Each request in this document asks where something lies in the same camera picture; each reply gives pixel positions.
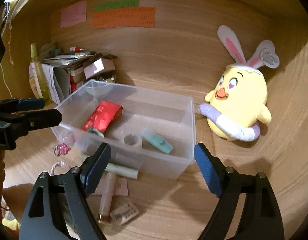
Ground pink braided hair tie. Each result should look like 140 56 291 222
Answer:
49 160 71 177

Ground pale pink lip balm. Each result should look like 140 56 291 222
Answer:
98 172 117 223

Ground blue Max staples box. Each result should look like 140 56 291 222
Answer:
110 201 140 225

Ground small patterned sachet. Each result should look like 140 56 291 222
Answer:
86 126 105 138

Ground mint green tube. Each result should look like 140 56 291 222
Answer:
81 154 140 180

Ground red foil pouch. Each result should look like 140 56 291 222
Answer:
81 101 123 133

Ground white tape roll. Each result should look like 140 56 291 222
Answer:
122 133 143 149

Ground pink cream tube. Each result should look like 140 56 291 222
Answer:
93 177 129 197

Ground folded white paper leaflets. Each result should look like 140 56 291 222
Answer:
42 64 71 105

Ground yellow green spray bottle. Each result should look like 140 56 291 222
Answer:
30 43 51 105

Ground stack of books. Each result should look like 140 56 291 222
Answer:
44 50 96 92

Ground red white marker pen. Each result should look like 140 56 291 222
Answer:
69 47 86 51

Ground pink sticky note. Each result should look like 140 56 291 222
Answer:
60 1 87 28

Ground white bowl of stones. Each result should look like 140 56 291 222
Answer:
86 75 117 98

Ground small white cardboard box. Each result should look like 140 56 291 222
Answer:
83 58 115 79

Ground yellow chick bunny plush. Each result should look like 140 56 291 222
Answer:
198 25 280 142

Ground green sticky note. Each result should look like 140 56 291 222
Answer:
95 0 140 12

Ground clear plastic storage bin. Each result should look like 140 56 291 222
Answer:
52 80 196 179

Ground orange sticky note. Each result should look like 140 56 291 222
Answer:
92 7 156 29

